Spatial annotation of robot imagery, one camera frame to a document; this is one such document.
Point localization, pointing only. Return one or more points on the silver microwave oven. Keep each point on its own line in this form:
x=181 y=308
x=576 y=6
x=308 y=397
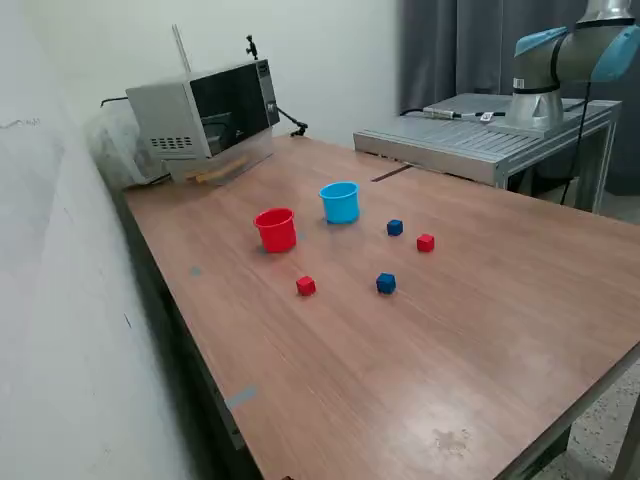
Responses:
x=165 y=115

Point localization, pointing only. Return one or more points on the small white tag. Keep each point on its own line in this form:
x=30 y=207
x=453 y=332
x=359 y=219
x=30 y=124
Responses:
x=486 y=117

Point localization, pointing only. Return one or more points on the blue cube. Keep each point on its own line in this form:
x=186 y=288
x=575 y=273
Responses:
x=386 y=283
x=394 y=228

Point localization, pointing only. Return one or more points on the translucent plastic bag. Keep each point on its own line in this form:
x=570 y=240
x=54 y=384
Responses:
x=115 y=145

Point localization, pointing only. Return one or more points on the red plastic cup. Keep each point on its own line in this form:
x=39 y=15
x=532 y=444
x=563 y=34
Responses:
x=275 y=237

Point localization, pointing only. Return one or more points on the thin white rod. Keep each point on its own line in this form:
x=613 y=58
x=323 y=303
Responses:
x=181 y=47

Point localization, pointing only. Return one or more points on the aluminium robot mounting table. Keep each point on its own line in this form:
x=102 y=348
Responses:
x=450 y=137

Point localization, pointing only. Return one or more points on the wooden stick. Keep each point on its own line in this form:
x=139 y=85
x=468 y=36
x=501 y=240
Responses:
x=205 y=178
x=220 y=167

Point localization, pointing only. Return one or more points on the dark table frame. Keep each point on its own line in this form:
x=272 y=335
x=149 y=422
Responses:
x=187 y=350

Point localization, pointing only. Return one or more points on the red cube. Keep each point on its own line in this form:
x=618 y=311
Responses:
x=425 y=243
x=305 y=286

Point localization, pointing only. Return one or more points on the long blue tape strip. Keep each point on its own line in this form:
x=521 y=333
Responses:
x=241 y=397

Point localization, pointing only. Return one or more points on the dark metal strip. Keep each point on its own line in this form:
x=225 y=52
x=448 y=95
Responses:
x=392 y=174

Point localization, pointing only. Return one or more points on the blue plastic cup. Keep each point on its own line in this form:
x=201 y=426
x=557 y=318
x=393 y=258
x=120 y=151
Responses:
x=342 y=210

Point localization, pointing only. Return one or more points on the silver metal cylinder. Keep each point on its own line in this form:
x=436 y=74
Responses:
x=440 y=112

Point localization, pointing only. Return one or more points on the silver UR5e robot arm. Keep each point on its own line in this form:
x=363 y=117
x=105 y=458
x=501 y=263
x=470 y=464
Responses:
x=575 y=55

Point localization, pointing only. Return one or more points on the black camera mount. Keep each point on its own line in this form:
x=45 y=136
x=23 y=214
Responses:
x=251 y=47

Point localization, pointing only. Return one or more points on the clear plastic container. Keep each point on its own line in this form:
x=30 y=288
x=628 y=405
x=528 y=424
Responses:
x=250 y=152

